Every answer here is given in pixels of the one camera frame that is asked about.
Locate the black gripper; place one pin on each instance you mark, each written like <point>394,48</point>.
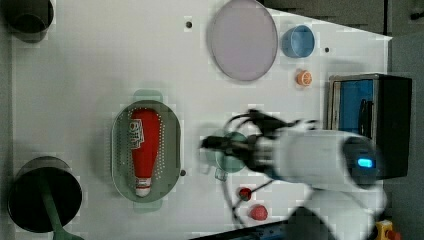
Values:
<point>259,157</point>

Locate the red ketchup bottle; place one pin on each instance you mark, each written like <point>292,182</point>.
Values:
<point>144,136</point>

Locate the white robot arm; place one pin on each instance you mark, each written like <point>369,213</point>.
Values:
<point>342,169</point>

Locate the green oval strainer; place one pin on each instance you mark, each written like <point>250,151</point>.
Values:
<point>166,169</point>

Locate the green mug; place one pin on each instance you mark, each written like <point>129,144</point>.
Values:
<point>223,164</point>

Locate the red strawberry toy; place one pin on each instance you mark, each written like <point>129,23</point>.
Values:
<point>245,193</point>

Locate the pink strawberry toy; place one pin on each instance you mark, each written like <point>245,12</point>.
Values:
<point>258,212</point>

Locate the orange slice toy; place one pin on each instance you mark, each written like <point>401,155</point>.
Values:
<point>304,78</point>

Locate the grey round plate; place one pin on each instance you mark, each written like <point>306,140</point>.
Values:
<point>243,40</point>

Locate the blue cup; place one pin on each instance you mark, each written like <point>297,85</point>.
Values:
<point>298,42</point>

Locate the silver toaster oven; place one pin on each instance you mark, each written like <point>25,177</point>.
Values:
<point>378,107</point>

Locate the yellow emergency stop button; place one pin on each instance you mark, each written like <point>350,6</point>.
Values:
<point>385,231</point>

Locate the black pot with green ladle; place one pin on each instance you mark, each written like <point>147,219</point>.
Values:
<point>24,203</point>

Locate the green ladle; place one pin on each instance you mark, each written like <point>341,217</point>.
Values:
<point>59,232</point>

